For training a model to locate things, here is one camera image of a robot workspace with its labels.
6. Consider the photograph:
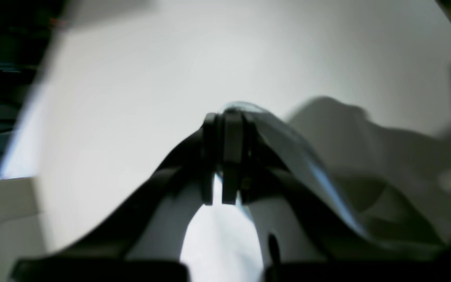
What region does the white printed t-shirt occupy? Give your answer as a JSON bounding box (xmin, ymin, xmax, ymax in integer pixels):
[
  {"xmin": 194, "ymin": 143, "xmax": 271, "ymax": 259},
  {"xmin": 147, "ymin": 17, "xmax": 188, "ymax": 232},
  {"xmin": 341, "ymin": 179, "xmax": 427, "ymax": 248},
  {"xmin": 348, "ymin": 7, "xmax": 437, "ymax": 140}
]
[{"xmin": 181, "ymin": 98, "xmax": 451, "ymax": 282}]

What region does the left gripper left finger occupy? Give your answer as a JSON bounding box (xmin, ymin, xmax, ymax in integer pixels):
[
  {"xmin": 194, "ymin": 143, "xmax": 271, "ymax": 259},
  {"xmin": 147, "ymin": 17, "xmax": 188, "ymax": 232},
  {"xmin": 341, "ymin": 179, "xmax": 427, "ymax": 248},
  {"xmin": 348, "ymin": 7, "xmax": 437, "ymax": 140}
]
[{"xmin": 10, "ymin": 114, "xmax": 220, "ymax": 282}]

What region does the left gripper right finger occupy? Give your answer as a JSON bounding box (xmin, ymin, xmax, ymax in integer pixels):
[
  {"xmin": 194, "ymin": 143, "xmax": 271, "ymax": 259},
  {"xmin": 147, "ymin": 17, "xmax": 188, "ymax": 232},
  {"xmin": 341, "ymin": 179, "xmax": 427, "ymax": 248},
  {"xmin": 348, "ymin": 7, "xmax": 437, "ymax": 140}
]
[{"xmin": 222, "ymin": 110, "xmax": 451, "ymax": 282}]

